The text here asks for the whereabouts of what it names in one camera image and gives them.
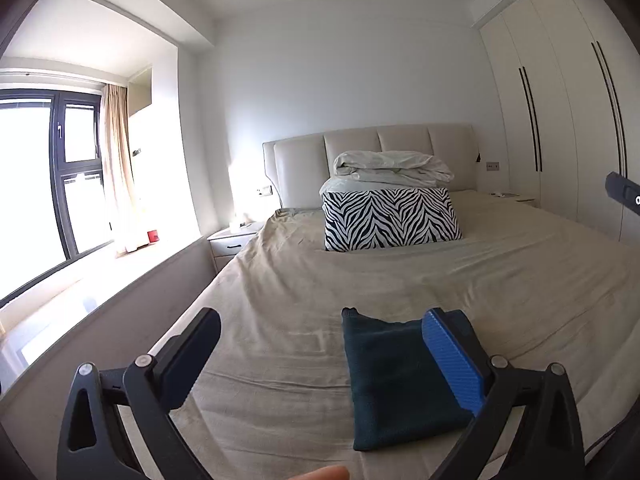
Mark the beige curtain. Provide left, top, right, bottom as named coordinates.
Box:
left=99, top=84, right=146, bottom=257

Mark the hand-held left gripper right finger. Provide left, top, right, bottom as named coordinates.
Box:
left=421, top=307, right=587, bottom=480

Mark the white window sill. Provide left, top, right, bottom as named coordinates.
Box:
left=0, top=232, right=211, bottom=396

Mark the white folded duvet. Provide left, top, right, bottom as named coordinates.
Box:
left=320, top=150, right=456, bottom=195

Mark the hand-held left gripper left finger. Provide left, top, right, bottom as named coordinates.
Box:
left=56, top=306, right=222, bottom=480

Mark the bed with beige sheet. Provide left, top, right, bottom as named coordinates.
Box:
left=145, top=189, right=640, bottom=480

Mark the white wardrobe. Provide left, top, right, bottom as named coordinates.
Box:
left=469, top=0, right=640, bottom=243

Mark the black framed window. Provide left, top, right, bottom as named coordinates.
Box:
left=0, top=89, right=108, bottom=310

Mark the white nightstand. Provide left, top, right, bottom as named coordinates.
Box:
left=486, top=191, right=540, bottom=209
left=206, top=220, right=266, bottom=273

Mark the dark teal sweater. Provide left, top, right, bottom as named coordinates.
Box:
left=341, top=306, right=483, bottom=452

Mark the cream padded headboard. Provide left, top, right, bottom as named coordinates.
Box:
left=262, top=122, right=482, bottom=211

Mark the person's left hand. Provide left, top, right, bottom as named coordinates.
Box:
left=289, top=465, right=351, bottom=480

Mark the zebra print pillow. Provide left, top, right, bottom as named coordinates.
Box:
left=322, top=186, right=463, bottom=252

